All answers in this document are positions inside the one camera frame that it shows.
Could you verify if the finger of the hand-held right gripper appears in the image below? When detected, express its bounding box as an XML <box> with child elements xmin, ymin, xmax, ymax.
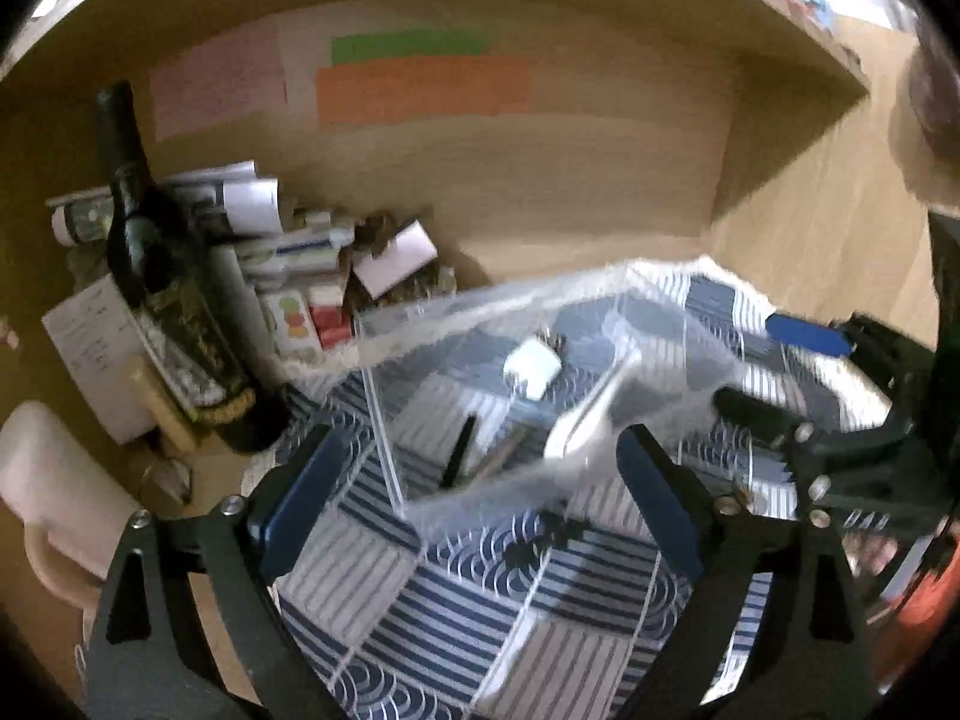
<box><xmin>711</xmin><ymin>385</ymin><xmax>815</xmax><ymax>455</ymax></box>
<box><xmin>763</xmin><ymin>311</ymin><xmax>901</xmax><ymax>372</ymax></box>

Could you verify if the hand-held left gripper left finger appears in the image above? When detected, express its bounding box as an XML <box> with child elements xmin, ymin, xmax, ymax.
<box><xmin>79</xmin><ymin>424</ymin><xmax>353</xmax><ymax>720</ymax></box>

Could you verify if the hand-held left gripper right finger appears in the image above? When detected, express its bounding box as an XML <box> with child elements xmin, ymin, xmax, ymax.
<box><xmin>615</xmin><ymin>424</ymin><xmax>880</xmax><ymax>720</ymax></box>

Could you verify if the clear plastic storage box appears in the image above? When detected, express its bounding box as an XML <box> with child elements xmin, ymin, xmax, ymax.
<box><xmin>351</xmin><ymin>259</ymin><xmax>745</xmax><ymax>527</ymax></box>

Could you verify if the black pen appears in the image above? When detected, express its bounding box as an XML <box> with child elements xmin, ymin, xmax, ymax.
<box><xmin>439</xmin><ymin>412</ymin><xmax>479</xmax><ymax>490</ymax></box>

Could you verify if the wooden block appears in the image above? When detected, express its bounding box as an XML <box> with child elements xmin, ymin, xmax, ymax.
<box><xmin>126</xmin><ymin>355</ymin><xmax>201</xmax><ymax>460</ymax></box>

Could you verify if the card with coloured dots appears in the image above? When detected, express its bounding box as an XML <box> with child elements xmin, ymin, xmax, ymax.
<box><xmin>261</xmin><ymin>291</ymin><xmax>320</xmax><ymax>362</ymax></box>

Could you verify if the blue patterned patchwork cloth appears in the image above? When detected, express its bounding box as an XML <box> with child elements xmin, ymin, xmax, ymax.
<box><xmin>266</xmin><ymin>255</ymin><xmax>901</xmax><ymax>720</ymax></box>

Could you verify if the small red box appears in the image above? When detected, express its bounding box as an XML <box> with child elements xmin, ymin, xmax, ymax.
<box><xmin>307</xmin><ymin>285</ymin><xmax>355</xmax><ymax>351</ymax></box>

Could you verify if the white charger adapter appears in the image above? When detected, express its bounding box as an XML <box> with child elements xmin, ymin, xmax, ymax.
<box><xmin>501</xmin><ymin>337</ymin><xmax>563</xmax><ymax>401</ymax></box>

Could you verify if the dark wine bottle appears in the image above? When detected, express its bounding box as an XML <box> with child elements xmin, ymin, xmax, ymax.
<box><xmin>94</xmin><ymin>81</ymin><xmax>291</xmax><ymax>456</ymax></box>

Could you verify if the stack of small boxes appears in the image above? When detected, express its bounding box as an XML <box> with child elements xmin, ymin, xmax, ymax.
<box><xmin>238</xmin><ymin>208</ymin><xmax>359</xmax><ymax>290</ymax></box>

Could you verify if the white blank card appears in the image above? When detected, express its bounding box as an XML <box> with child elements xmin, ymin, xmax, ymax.
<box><xmin>351</xmin><ymin>220</ymin><xmax>439</xmax><ymax>299</ymax></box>

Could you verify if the orange paper sheet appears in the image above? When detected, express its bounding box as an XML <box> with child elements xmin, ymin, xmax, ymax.
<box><xmin>313</xmin><ymin>56</ymin><xmax>531</xmax><ymax>131</ymax></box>

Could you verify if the pink paper sheet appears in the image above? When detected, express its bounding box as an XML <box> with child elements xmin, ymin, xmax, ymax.
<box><xmin>148</xmin><ymin>21</ymin><xmax>290</xmax><ymax>145</ymax></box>

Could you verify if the green paper strip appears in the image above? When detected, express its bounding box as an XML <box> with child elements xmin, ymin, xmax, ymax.
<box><xmin>328</xmin><ymin>30</ymin><xmax>493</xmax><ymax>68</ymax></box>

